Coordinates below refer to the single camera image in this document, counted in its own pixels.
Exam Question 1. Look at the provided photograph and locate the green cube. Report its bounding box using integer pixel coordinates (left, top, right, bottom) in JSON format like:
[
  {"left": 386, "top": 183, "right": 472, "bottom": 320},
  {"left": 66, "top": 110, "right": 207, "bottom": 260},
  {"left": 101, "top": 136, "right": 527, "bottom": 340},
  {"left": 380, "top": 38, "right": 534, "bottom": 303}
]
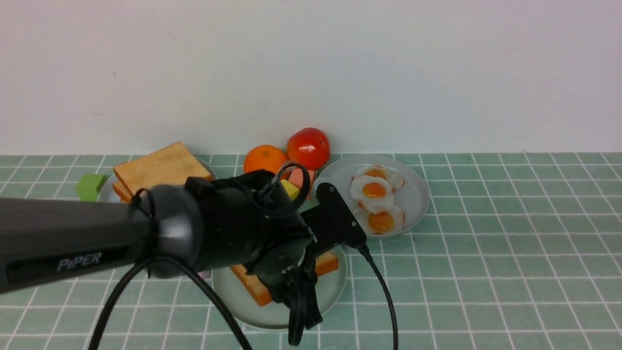
[{"left": 75, "top": 174, "right": 107, "bottom": 202}]

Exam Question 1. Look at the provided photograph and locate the toast slice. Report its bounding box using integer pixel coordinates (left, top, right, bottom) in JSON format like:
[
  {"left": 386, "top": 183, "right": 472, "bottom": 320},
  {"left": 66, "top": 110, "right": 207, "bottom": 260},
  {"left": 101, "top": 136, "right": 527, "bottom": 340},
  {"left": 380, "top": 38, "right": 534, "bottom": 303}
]
[
  {"left": 113, "top": 141, "right": 216, "bottom": 195},
  {"left": 229, "top": 252, "right": 340, "bottom": 307},
  {"left": 112, "top": 181, "right": 133, "bottom": 203}
]

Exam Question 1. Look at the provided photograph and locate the green plate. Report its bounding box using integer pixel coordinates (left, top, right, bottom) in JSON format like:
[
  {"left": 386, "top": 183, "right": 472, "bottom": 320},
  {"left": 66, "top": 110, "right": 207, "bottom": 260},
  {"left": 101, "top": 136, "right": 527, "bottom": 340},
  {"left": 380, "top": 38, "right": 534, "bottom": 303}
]
[{"left": 211, "top": 246, "right": 348, "bottom": 331}]

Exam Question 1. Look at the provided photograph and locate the yellow cube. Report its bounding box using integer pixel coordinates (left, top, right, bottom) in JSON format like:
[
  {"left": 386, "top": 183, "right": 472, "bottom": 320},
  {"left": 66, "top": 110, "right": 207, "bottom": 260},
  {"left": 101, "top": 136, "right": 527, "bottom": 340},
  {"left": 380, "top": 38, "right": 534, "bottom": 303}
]
[{"left": 280, "top": 179, "right": 300, "bottom": 201}]

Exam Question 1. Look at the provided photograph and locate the black cable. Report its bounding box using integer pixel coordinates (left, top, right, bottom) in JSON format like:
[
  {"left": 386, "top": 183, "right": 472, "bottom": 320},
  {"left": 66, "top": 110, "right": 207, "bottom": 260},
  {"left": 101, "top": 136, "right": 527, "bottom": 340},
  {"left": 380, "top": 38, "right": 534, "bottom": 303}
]
[{"left": 86, "top": 162, "right": 399, "bottom": 350}]

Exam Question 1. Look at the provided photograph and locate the grey-blue egg plate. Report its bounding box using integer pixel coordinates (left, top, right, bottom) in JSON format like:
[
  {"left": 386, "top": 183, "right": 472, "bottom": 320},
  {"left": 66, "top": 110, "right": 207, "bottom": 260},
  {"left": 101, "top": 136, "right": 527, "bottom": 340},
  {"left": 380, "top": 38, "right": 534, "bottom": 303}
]
[{"left": 311, "top": 154, "right": 430, "bottom": 237}]

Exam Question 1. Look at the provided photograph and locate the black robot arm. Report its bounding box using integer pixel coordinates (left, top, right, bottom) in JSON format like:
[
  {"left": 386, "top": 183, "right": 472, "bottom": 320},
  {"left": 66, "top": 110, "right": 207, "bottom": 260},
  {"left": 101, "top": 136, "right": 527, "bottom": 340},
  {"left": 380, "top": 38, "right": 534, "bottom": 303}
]
[{"left": 0, "top": 170, "right": 323, "bottom": 350}]

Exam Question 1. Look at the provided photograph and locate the salmon pink cube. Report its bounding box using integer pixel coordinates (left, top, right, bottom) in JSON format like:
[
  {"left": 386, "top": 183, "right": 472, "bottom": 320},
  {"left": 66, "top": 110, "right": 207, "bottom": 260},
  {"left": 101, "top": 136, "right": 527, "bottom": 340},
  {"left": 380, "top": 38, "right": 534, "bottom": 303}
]
[{"left": 288, "top": 168, "right": 317, "bottom": 198}]

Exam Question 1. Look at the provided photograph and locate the grey-blue bread plate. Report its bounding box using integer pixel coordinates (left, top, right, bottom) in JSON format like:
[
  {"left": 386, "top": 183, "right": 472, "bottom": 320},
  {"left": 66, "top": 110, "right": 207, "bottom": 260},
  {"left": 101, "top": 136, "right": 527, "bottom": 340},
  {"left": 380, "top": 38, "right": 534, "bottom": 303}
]
[{"left": 98, "top": 157, "right": 218, "bottom": 202}]

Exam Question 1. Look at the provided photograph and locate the fried egg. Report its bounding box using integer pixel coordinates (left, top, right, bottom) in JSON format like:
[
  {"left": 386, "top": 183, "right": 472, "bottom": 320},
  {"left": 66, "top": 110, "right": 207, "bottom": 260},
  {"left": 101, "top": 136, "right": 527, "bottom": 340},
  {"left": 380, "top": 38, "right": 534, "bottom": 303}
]
[
  {"left": 352, "top": 165, "right": 406, "bottom": 192},
  {"left": 352, "top": 206, "right": 406, "bottom": 235},
  {"left": 349, "top": 175, "right": 395, "bottom": 214}
]

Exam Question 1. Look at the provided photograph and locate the red tomato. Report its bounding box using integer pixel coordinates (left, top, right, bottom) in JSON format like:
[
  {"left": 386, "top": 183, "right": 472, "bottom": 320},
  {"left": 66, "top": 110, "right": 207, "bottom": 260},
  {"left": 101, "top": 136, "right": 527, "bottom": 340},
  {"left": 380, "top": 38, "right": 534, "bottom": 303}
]
[{"left": 286, "top": 128, "right": 331, "bottom": 171}]

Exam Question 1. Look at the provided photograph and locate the orange fruit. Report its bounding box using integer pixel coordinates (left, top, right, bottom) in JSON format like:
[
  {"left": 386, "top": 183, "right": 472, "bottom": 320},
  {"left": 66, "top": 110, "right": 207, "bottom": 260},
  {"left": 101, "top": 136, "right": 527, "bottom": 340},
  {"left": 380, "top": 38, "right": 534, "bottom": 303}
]
[{"left": 243, "top": 144, "right": 289, "bottom": 174}]

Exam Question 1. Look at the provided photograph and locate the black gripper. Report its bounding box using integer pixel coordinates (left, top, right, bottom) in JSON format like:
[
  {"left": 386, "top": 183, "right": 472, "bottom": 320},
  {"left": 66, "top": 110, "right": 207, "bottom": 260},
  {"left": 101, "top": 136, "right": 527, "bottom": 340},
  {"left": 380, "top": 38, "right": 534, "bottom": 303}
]
[{"left": 244, "top": 233, "right": 324, "bottom": 347}]

